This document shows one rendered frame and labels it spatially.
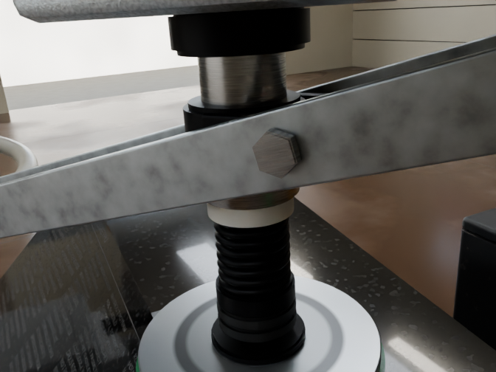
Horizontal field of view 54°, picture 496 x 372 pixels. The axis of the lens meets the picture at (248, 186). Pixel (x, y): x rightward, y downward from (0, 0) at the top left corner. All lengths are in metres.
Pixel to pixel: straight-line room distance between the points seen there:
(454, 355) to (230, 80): 0.31
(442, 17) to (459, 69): 7.96
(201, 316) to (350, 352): 0.14
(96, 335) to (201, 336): 0.21
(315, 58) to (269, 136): 8.88
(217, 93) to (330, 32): 9.00
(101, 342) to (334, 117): 0.43
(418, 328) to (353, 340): 0.09
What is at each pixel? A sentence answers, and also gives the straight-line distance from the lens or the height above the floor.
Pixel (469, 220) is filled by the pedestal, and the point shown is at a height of 0.74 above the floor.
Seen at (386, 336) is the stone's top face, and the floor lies 0.82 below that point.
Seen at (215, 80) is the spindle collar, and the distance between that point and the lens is 0.34.
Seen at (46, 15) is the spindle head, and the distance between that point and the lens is 0.32.
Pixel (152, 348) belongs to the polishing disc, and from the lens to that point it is 0.45.
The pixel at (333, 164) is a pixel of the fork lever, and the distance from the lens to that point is 0.28.
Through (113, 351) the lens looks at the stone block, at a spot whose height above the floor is 0.78.
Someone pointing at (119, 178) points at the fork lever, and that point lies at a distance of 0.38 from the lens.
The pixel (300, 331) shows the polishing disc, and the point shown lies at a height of 0.86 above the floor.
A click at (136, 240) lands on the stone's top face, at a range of 0.72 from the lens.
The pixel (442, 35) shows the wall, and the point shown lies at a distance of 8.22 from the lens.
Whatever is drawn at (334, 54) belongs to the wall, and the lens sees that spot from 9.42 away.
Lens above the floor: 1.12
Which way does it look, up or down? 20 degrees down
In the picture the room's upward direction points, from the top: 4 degrees counter-clockwise
